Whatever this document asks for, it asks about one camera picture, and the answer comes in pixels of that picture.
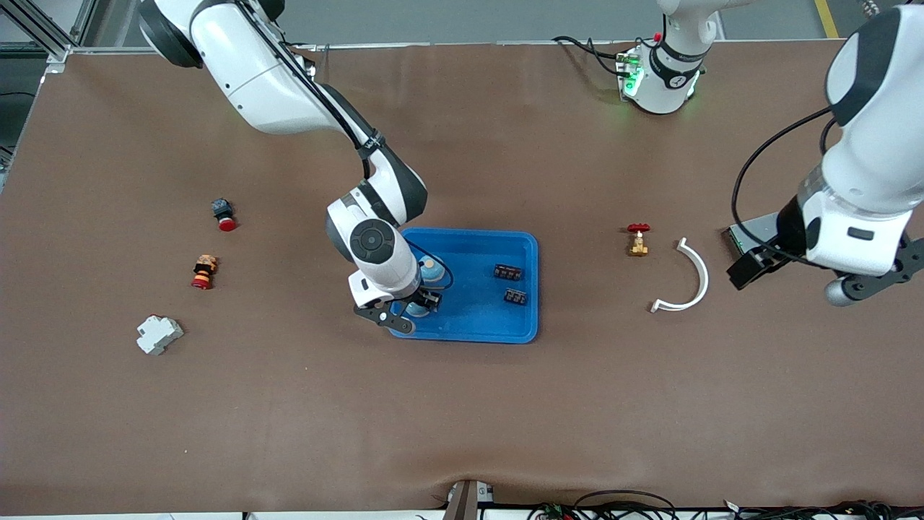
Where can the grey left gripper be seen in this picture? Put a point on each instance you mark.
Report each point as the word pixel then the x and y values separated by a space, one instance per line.
pixel 785 230

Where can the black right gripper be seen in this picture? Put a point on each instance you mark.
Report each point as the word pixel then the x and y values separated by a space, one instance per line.
pixel 429 297

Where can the blue call bell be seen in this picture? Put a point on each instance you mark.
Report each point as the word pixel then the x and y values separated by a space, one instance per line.
pixel 419 310
pixel 433 271

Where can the black terminal block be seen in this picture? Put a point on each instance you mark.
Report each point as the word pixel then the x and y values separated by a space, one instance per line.
pixel 508 272

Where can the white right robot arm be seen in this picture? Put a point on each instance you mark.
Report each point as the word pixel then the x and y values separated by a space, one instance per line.
pixel 267 87

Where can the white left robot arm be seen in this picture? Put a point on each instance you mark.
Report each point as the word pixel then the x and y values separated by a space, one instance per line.
pixel 873 159

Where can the blue plastic tray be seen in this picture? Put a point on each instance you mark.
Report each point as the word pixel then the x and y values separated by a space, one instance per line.
pixel 476 318

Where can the grey metal box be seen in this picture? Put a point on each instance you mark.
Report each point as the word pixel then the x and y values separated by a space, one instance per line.
pixel 754 230

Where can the white curved plastic clamp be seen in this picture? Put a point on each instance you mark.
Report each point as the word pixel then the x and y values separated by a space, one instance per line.
pixel 704 280

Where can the brown table mat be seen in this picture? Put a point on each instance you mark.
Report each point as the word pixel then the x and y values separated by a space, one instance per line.
pixel 462 419

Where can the white circuit breaker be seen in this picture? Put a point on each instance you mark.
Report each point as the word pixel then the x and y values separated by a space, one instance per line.
pixel 159 334

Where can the red push button black switch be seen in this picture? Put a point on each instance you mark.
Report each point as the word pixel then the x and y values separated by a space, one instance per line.
pixel 227 224

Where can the grey metal table bracket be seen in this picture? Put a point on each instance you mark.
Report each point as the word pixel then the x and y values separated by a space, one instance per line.
pixel 465 502

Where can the red emergency stop orange switch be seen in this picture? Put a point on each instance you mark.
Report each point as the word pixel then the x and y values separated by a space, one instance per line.
pixel 204 273

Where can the aluminium frame strut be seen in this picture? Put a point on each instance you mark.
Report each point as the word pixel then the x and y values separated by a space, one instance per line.
pixel 45 32

